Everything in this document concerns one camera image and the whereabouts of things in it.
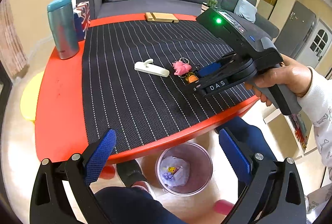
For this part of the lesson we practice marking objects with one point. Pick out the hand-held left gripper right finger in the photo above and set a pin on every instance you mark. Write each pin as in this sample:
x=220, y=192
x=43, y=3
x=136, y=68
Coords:
x=234, y=156

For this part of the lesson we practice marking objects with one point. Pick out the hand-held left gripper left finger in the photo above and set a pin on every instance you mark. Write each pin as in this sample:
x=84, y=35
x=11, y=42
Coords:
x=99, y=154

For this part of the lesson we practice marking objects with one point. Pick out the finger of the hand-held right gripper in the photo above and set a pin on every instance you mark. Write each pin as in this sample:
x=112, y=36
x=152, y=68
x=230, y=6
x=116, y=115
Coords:
x=210, y=69
x=201, y=81

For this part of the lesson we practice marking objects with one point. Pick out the transparent purple waste bin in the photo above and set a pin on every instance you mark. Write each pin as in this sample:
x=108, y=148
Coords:
x=199, y=159

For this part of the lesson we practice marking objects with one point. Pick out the purple paper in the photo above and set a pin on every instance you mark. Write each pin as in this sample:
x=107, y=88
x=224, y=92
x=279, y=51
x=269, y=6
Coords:
x=168, y=176

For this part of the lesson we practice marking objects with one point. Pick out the person's right forearm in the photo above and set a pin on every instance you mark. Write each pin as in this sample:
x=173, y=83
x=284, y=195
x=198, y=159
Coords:
x=319, y=109

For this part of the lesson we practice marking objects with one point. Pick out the person's right hand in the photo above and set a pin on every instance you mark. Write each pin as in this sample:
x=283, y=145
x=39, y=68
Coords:
x=290, y=74

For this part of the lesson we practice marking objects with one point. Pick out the light blue cushion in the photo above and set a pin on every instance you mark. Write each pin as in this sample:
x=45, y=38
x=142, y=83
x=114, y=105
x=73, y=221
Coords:
x=245, y=10

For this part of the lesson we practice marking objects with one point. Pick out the black slipper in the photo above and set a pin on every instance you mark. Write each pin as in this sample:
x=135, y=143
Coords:
x=129, y=172

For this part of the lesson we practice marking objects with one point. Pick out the potted cactus in striped pot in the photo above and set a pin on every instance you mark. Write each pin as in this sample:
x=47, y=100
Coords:
x=211, y=2

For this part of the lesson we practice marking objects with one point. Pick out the person's left leg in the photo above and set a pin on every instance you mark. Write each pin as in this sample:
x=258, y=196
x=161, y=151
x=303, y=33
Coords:
x=124, y=203

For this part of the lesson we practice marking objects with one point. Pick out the white plastic bag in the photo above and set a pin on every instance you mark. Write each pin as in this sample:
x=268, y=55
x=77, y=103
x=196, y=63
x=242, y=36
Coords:
x=181, y=172

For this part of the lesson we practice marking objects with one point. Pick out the white low shelf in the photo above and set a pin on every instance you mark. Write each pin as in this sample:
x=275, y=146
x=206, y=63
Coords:
x=272, y=113

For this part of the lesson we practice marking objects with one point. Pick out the grey refrigerator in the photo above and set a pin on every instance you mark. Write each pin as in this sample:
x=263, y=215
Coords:
x=295, y=29

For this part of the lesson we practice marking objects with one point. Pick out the black striped table mat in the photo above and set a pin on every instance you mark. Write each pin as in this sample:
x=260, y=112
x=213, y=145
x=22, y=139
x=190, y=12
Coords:
x=134, y=99

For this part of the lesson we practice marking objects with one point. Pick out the colourful picture book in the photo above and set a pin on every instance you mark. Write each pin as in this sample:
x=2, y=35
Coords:
x=298, y=130

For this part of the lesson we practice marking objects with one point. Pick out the wooden phone stand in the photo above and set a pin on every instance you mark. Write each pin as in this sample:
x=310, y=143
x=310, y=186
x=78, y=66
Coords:
x=163, y=17

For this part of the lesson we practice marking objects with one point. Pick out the white door with window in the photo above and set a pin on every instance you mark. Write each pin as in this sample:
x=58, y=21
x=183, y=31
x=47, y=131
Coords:
x=311, y=55

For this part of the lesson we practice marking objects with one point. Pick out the yellow round stool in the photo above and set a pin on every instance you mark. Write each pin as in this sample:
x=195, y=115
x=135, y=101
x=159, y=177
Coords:
x=28, y=99

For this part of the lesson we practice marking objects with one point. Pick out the teal thermos bottle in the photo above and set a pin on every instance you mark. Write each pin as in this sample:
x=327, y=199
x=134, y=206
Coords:
x=63, y=29

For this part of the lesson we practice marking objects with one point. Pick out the flag print tissue box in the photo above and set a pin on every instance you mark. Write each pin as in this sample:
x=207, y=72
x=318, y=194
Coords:
x=82, y=19

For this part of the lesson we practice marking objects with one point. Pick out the beige patterned curtain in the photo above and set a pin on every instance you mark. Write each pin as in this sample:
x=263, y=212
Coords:
x=11, y=42

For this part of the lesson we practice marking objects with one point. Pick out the white adhesive wall hook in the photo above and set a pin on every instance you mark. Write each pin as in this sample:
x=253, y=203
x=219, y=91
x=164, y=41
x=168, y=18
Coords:
x=155, y=71

